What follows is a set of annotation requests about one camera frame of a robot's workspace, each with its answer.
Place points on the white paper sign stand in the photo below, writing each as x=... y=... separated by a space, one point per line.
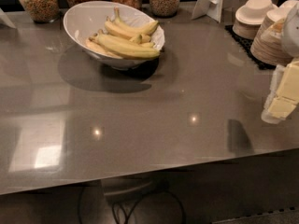
x=210 y=8

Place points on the black rubber mat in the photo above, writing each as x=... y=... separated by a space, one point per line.
x=246 y=45

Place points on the table pedestal base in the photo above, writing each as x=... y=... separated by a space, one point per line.
x=130 y=187

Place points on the stack of paper plates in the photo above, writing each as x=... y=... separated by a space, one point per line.
x=266 y=46

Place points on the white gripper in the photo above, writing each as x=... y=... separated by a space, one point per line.
x=291 y=32

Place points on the stack of small paper bowls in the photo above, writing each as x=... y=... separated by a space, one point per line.
x=249 y=18

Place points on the leftmost glass cereal jar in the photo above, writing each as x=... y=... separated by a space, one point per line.
x=41 y=10

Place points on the yellow banana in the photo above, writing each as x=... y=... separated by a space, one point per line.
x=115 y=30
x=125 y=48
x=146 y=29

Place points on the pale banana at bowl bottom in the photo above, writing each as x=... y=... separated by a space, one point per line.
x=99 y=49

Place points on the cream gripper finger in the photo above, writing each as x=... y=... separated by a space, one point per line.
x=276 y=109

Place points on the white ceramic bowl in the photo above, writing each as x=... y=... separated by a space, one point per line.
x=88 y=19

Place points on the white card at left edge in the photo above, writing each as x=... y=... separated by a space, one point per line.
x=6 y=20

